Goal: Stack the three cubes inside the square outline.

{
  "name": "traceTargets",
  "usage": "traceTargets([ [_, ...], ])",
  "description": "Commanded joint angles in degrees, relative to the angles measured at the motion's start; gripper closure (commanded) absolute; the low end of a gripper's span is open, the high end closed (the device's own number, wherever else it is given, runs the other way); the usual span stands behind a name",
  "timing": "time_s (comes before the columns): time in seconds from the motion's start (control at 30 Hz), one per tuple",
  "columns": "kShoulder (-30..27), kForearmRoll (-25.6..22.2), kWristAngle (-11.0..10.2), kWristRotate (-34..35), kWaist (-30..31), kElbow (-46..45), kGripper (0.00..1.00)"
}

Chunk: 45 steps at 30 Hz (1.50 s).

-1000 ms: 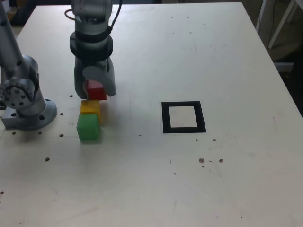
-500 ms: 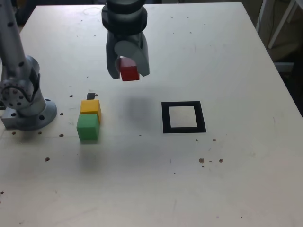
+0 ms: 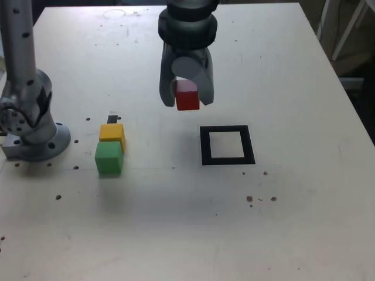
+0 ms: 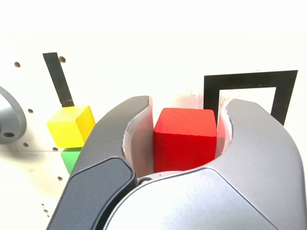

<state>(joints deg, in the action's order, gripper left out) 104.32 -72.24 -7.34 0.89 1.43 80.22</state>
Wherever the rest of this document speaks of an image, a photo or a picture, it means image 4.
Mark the black tape strip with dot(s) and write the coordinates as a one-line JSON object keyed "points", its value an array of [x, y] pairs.
{"points": [[57, 76]]}

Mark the green cube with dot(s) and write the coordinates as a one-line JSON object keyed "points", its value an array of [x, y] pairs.
{"points": [[70, 159]]}

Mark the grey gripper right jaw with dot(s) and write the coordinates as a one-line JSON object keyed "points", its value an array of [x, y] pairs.
{"points": [[227, 198]]}

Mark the black tape square outline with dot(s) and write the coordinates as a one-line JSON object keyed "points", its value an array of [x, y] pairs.
{"points": [[251, 80]]}

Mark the yellow cube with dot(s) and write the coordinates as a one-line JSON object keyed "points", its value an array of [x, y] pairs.
{"points": [[64, 131]]}

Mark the red cube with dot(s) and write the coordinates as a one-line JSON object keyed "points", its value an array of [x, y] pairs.
{"points": [[184, 143]]}

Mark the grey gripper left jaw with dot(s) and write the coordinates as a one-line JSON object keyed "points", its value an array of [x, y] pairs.
{"points": [[100, 167]]}

